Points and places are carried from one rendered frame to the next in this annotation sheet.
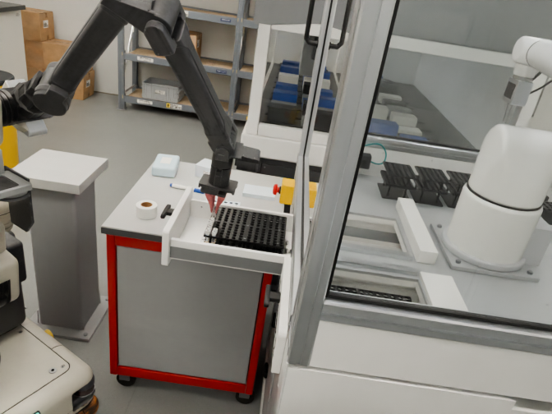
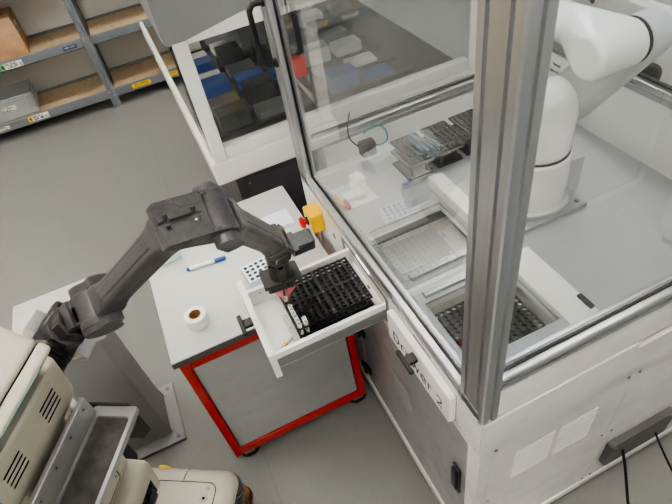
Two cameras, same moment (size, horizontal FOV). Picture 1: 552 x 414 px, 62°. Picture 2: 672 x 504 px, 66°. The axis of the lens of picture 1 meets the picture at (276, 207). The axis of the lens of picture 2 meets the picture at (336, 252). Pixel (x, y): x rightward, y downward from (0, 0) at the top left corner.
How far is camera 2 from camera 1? 55 cm
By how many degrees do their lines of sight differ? 22
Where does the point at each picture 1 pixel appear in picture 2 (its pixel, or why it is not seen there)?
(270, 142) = (245, 158)
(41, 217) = (73, 376)
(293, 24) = (211, 27)
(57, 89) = (112, 316)
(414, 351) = (570, 362)
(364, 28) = (510, 217)
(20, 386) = not seen: outside the picture
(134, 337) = (245, 420)
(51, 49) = not seen: outside the picture
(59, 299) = not seen: hidden behind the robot
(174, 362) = (290, 414)
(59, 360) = (200, 485)
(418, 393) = (576, 380)
